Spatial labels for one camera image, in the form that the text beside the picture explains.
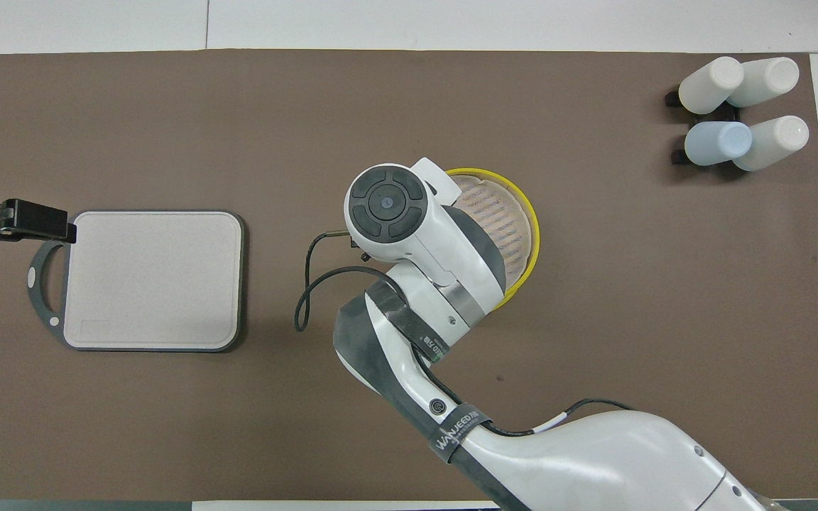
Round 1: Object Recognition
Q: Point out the yellow rimmed steamer lid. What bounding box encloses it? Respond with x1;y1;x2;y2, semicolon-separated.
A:
452;176;530;285

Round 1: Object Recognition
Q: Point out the yellow bamboo steamer basket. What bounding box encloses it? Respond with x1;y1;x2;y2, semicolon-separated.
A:
445;168;541;313

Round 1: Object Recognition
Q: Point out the grey cutting board dark rim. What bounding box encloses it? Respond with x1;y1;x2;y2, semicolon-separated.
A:
28;209;247;353

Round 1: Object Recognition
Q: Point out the brown table mat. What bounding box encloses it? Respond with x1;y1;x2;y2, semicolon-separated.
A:
0;48;818;502

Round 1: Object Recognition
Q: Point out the black cup holder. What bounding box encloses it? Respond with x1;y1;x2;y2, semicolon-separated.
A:
670;148;743;175
665;87;743;121

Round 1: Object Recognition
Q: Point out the light blue plastic cup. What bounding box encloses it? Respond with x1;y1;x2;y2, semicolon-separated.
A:
684;121;753;167

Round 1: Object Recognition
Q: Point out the white plastic cup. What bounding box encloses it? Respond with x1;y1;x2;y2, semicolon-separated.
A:
732;116;810;171
678;56;745;115
727;57;800;109

